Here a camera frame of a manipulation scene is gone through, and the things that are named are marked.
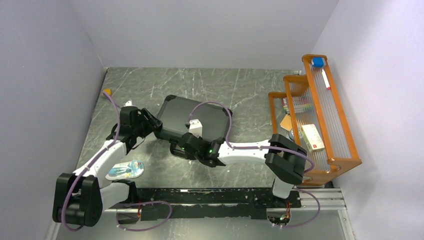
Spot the black poker set case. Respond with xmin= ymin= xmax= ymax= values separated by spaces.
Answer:
xmin=154 ymin=95 xmax=230 ymax=160

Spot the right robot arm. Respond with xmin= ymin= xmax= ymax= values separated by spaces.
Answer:
xmin=176 ymin=132 xmax=308 ymax=207

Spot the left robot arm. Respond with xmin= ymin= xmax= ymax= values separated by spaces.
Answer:
xmin=52 ymin=106 xmax=163 ymax=230

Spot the blister pack blue tool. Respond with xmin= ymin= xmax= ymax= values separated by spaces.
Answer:
xmin=105 ymin=160 xmax=145 ymax=181

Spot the coloured marker set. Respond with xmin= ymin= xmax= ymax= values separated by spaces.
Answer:
xmin=282 ymin=98 xmax=313 ymax=115

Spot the yellow orange block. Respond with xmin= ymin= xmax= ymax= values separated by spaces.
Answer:
xmin=102 ymin=88 xmax=113 ymax=96

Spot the tan paper notepad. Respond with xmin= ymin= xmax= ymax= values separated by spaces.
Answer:
xmin=279 ymin=114 xmax=293 ymax=131

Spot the blue white tape roll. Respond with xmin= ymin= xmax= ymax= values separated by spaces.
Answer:
xmin=288 ymin=129 xmax=295 ymax=142

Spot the white red box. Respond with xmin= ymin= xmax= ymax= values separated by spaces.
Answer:
xmin=300 ymin=124 xmax=325 ymax=153

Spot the orange wooden rack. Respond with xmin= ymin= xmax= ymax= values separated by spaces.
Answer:
xmin=268 ymin=54 xmax=362 ymax=186

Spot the white red marker pen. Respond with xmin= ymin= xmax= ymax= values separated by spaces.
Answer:
xmin=321 ymin=69 xmax=331 ymax=90

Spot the blue cube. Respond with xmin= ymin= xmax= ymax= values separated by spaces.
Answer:
xmin=311 ymin=57 xmax=326 ymax=68

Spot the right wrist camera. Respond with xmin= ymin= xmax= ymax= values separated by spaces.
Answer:
xmin=185 ymin=119 xmax=203 ymax=138

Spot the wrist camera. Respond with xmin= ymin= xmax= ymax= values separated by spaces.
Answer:
xmin=185 ymin=119 xmax=203 ymax=138
xmin=124 ymin=100 xmax=133 ymax=107

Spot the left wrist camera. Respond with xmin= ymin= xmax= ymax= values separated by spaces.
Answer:
xmin=124 ymin=100 xmax=133 ymax=107

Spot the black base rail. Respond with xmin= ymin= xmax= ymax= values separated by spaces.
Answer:
xmin=102 ymin=187 xmax=347 ymax=225

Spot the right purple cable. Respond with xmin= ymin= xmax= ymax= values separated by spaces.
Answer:
xmin=188 ymin=101 xmax=322 ymax=230

